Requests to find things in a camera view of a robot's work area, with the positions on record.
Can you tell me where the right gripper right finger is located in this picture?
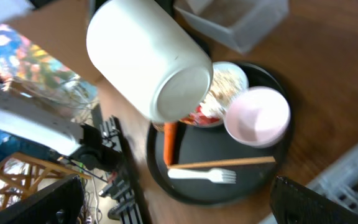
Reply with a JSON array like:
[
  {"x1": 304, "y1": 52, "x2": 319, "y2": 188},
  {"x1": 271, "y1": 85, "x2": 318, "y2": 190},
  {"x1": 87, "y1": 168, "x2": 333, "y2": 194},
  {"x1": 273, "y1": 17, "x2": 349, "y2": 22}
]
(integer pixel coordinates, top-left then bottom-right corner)
[{"x1": 270, "y1": 176, "x2": 358, "y2": 224}]

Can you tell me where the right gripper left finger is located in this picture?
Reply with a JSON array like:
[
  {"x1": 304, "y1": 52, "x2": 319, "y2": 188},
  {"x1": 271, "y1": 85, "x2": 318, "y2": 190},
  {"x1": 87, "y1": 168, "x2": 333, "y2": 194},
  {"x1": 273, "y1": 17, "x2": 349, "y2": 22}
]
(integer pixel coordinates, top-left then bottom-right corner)
[{"x1": 0, "y1": 174, "x2": 85, "y2": 224}]

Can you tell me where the pink bowl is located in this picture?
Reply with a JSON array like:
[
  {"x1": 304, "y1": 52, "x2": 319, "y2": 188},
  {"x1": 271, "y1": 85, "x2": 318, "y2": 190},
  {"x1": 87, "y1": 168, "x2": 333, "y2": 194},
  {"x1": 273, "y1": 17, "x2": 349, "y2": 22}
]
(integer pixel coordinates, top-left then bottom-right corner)
[{"x1": 224, "y1": 86, "x2": 291, "y2": 148}]

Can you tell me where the red snack wrapper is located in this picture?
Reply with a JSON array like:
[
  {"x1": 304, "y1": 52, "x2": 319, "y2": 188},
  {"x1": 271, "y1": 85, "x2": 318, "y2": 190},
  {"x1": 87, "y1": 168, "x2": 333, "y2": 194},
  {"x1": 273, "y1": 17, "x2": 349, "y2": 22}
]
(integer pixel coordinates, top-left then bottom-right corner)
[{"x1": 180, "y1": 106, "x2": 223, "y2": 128}]

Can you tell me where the grey plate with food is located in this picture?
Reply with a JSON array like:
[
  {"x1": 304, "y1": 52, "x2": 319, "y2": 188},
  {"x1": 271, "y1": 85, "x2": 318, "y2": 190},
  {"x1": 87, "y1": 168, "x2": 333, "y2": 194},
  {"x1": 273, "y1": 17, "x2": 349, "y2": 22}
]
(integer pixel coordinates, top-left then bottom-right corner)
[{"x1": 178, "y1": 61, "x2": 250, "y2": 128}]

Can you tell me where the white cup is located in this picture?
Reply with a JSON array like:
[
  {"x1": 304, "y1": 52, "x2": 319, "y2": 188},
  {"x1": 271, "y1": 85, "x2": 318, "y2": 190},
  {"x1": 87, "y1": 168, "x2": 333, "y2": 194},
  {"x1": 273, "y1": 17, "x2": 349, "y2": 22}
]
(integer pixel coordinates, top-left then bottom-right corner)
[{"x1": 86, "y1": 0, "x2": 213, "y2": 123}]

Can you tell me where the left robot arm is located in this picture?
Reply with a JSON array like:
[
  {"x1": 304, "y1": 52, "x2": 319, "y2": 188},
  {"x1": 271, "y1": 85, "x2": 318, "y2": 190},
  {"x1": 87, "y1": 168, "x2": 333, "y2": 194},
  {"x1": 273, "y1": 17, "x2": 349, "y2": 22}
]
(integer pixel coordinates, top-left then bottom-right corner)
[{"x1": 0, "y1": 90, "x2": 122, "y2": 172}]

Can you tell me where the grey dishwasher rack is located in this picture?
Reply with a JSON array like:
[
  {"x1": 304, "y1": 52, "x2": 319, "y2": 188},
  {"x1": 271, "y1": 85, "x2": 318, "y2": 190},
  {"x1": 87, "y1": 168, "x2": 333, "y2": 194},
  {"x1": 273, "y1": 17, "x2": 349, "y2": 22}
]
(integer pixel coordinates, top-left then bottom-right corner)
[{"x1": 259, "y1": 130, "x2": 358, "y2": 224}]

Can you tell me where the wooden chopstick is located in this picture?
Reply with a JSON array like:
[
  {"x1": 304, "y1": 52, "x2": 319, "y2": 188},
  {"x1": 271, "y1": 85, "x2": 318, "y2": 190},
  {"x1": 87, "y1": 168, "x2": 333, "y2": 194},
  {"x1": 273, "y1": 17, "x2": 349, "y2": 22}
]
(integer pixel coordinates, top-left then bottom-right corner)
[{"x1": 168, "y1": 156, "x2": 276, "y2": 169}]

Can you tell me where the white plastic fork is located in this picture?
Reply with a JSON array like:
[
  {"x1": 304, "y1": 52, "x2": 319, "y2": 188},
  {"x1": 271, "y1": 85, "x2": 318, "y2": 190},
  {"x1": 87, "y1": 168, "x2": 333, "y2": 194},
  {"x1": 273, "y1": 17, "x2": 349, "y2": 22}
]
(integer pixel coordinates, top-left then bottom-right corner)
[{"x1": 167, "y1": 168, "x2": 236, "y2": 184}]

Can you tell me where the black round tray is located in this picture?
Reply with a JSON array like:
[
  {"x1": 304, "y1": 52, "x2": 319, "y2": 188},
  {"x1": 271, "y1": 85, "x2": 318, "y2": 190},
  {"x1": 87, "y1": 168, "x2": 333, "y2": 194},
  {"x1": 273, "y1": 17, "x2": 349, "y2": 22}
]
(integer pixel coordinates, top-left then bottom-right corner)
[{"x1": 146, "y1": 61, "x2": 294, "y2": 206}]

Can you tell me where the brown cookie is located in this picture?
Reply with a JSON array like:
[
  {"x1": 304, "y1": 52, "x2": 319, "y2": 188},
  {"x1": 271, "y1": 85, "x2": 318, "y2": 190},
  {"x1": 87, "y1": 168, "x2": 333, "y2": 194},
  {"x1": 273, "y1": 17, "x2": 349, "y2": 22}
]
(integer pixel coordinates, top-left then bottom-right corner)
[{"x1": 152, "y1": 123, "x2": 165, "y2": 133}]

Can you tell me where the orange carrot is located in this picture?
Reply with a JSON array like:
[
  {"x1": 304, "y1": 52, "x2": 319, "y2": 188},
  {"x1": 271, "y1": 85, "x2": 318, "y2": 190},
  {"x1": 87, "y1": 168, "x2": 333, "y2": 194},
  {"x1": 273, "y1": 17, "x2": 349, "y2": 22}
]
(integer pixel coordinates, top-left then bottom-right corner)
[{"x1": 163, "y1": 123, "x2": 178, "y2": 166}]

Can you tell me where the colourful background poster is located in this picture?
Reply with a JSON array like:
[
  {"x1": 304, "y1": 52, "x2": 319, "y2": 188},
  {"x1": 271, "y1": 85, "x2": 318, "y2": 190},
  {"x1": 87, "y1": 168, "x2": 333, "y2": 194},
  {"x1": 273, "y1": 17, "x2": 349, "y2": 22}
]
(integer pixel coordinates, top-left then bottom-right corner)
[{"x1": 0, "y1": 24, "x2": 99, "y2": 111}]

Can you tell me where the clear plastic bin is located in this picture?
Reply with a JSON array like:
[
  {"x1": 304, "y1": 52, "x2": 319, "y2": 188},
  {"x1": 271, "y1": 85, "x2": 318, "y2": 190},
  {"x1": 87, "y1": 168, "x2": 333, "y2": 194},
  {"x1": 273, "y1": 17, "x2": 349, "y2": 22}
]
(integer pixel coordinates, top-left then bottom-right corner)
[{"x1": 173, "y1": 0, "x2": 290, "y2": 54}]

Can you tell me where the wooden frame furniture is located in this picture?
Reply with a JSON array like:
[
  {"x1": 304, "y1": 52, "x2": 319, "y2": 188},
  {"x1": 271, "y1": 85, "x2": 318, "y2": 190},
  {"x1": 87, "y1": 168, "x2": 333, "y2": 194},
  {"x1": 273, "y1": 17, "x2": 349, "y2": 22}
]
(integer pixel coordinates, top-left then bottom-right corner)
[{"x1": 0, "y1": 152, "x2": 91, "y2": 211}]

